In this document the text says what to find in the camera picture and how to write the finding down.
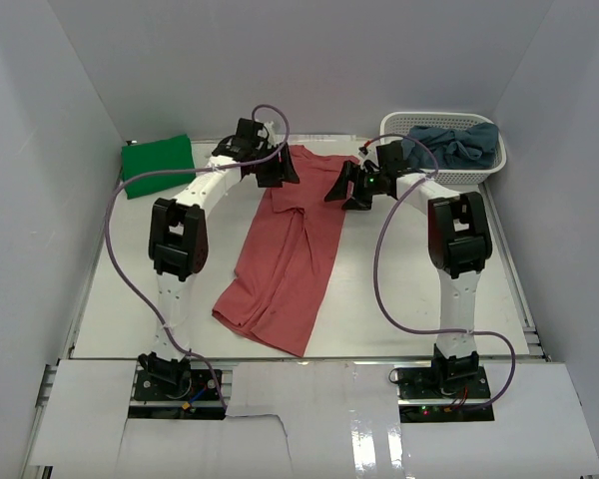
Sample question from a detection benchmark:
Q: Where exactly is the folded green t shirt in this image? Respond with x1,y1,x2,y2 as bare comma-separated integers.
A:
121,135,196,200

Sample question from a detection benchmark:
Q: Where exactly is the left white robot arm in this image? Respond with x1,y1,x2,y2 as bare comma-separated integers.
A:
139,119,300,399

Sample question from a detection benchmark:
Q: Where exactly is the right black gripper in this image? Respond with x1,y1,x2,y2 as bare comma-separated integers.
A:
325,161,387,212

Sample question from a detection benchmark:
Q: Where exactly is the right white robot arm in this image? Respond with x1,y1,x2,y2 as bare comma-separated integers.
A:
324,141,492,398

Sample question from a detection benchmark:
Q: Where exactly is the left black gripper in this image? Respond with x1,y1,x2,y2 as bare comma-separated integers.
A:
251,142,300,188

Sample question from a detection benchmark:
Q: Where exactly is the blue t shirt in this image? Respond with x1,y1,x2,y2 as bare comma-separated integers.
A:
401,123,499,170

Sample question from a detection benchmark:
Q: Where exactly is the red t shirt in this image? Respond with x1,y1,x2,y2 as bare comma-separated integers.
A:
212,145,348,357

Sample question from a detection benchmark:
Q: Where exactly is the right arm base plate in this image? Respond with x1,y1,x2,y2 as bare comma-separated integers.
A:
388,366,495,424

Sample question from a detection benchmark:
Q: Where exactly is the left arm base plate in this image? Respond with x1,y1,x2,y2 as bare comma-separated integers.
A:
128,369,226,421

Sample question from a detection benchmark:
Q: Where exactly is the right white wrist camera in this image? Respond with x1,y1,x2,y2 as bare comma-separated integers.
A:
358,143,379,170

